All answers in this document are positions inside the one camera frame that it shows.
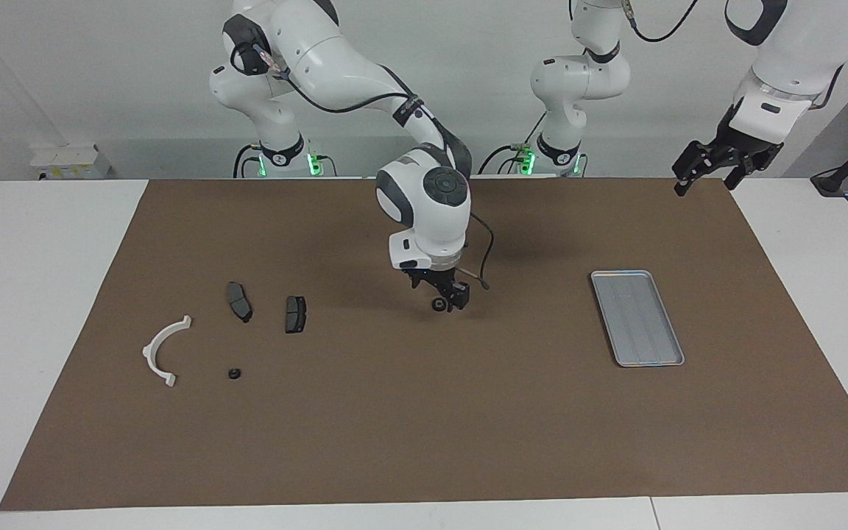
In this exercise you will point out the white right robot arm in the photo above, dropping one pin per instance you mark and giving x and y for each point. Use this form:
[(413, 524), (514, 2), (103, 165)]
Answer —
[(424, 199)]

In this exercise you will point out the white box with labels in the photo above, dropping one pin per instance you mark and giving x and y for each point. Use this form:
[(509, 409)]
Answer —
[(71, 160)]

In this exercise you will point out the elongated dark brake pad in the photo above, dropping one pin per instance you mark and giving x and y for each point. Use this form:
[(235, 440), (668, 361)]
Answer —
[(238, 302)]

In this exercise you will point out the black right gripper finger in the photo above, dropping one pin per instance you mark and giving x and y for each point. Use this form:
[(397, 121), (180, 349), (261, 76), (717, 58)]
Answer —
[(459, 298), (436, 293)]

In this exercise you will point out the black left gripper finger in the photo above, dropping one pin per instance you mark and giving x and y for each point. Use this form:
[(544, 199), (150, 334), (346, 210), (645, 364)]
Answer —
[(683, 180), (735, 173)]

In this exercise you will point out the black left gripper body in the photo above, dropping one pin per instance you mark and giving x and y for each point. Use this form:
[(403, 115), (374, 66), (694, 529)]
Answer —
[(744, 140)]

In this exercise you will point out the large black bearing gear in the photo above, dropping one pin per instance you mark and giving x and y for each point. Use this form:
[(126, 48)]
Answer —
[(439, 303)]

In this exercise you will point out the brown table mat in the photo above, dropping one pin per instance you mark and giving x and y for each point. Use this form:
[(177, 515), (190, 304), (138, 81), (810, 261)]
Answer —
[(424, 412)]

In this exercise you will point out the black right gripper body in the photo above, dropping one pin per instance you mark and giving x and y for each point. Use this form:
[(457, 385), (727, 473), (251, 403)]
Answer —
[(435, 278)]

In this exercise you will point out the rectangular dark brake pad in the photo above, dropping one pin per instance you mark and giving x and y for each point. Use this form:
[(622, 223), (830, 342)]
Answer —
[(296, 315)]

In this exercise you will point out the silver metal tray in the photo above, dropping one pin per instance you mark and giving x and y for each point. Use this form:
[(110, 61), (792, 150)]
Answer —
[(637, 320)]

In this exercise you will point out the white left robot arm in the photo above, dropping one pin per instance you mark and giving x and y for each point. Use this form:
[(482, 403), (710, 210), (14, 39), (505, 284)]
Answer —
[(578, 81)]

